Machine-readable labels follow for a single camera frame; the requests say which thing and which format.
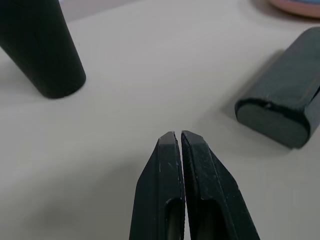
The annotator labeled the black tapered pen holder cup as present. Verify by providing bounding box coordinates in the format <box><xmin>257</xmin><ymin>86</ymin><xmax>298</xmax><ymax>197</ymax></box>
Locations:
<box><xmin>0</xmin><ymin>0</ymin><xmax>87</xmax><ymax>99</ymax></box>

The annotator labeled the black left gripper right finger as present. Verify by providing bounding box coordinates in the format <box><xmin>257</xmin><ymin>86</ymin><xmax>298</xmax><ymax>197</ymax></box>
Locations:
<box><xmin>180</xmin><ymin>130</ymin><xmax>261</xmax><ymax>240</ymax></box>

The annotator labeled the dark green glasses case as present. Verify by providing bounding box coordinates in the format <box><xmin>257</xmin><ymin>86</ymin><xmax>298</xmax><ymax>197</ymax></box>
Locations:
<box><xmin>234</xmin><ymin>26</ymin><xmax>320</xmax><ymax>151</ymax></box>

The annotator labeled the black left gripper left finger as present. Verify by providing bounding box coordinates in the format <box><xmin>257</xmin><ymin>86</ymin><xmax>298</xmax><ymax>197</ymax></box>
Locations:
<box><xmin>128</xmin><ymin>130</ymin><xmax>186</xmax><ymax>240</ymax></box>

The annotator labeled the pink round plate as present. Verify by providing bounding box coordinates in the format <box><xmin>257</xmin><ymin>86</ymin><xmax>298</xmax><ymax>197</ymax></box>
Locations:
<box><xmin>267</xmin><ymin>0</ymin><xmax>320</xmax><ymax>19</ymax></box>

